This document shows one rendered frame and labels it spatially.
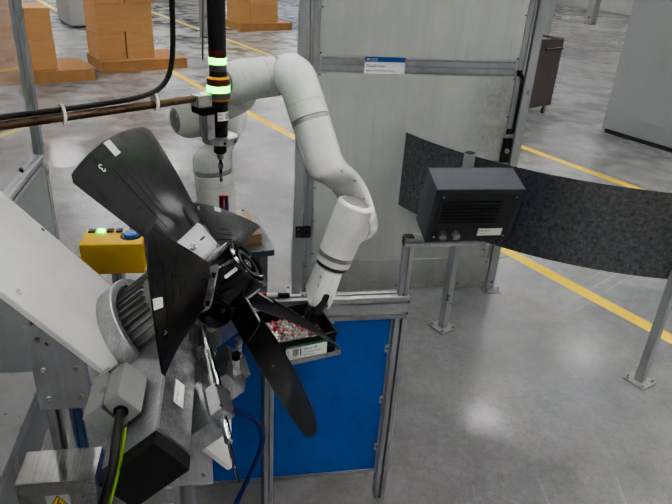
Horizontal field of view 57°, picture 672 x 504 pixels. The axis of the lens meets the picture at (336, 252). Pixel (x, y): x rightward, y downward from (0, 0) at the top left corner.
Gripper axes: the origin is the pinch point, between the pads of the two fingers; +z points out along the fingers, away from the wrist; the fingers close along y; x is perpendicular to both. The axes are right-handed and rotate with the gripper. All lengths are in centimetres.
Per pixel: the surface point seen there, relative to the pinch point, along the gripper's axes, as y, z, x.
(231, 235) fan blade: -3.5, -14.4, -23.9
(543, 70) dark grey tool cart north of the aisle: -576, -67, 347
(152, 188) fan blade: 10, -26, -43
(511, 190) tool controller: -24, -40, 49
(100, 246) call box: -26, 8, -52
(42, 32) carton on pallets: -716, 102, -218
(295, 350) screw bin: -7.0, 14.7, 1.8
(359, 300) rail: -29.5, 7.4, 22.2
